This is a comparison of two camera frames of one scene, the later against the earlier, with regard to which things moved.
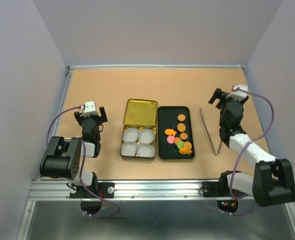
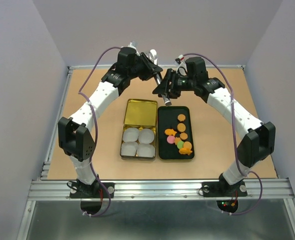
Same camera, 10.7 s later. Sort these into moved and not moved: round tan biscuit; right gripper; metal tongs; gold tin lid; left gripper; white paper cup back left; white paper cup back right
Moved: left gripper; right gripper; metal tongs
Not moved: round tan biscuit; gold tin lid; white paper cup back left; white paper cup back right
